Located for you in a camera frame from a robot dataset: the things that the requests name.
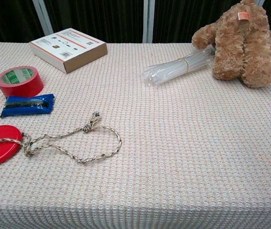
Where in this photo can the red disc with centre hole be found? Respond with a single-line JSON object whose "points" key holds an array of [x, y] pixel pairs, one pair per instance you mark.
{"points": [[4, 135]]}

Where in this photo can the woven beige tablecloth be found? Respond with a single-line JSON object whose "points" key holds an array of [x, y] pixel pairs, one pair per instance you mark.
{"points": [[149, 148]]}

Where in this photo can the clear plastic straw bundle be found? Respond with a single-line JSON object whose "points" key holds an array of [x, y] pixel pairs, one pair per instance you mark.
{"points": [[173, 66]]}

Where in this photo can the white and brown cardboard box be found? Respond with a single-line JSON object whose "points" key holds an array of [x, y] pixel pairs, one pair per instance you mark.
{"points": [[78, 57]]}

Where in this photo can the dark pleated curtain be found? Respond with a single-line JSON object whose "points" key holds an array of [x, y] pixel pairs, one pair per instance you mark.
{"points": [[97, 16]]}

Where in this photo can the blue wrapped flat packet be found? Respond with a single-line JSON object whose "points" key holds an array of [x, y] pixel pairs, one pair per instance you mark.
{"points": [[28, 111]]}

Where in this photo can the red adhesive tape roll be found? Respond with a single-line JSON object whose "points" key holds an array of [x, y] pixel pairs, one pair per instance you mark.
{"points": [[23, 87]]}

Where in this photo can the brown plush teddy bear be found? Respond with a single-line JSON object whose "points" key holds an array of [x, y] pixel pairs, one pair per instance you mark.
{"points": [[242, 47]]}

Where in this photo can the grey metal frame post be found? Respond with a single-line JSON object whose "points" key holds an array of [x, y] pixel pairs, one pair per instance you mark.
{"points": [[43, 16], [148, 21]]}

